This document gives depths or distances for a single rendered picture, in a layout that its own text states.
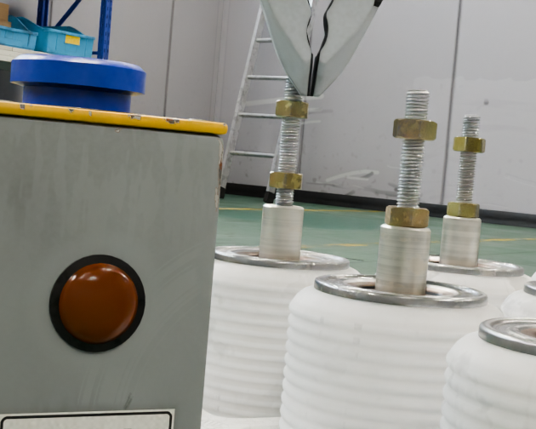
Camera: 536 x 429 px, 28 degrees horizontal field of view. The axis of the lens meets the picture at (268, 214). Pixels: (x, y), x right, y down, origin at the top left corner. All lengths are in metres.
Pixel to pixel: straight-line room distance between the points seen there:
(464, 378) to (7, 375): 0.15
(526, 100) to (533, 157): 0.37
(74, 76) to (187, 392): 0.10
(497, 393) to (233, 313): 0.22
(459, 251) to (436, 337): 0.20
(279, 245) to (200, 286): 0.26
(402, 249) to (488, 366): 0.12
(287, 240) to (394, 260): 0.11
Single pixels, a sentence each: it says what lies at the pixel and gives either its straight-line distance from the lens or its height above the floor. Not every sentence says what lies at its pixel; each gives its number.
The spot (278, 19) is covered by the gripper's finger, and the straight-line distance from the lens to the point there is 0.56.
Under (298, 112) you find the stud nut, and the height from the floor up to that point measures 0.33.
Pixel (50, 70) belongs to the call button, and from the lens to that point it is 0.31.
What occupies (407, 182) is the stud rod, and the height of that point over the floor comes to 0.30.
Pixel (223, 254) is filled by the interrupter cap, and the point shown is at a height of 0.25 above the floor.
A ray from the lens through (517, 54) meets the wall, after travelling 7.28.
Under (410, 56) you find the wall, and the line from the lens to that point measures 7.62.
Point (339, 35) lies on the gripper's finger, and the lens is 0.56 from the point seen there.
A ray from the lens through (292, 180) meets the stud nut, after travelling 0.56.
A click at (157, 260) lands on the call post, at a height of 0.27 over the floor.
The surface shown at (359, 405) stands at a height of 0.21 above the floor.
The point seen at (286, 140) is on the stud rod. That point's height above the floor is 0.32.
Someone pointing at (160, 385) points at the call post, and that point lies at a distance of 0.31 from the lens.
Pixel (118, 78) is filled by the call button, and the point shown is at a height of 0.32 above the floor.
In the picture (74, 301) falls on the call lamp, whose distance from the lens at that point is 0.29.
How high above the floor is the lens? 0.31
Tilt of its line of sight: 3 degrees down
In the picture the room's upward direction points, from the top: 5 degrees clockwise
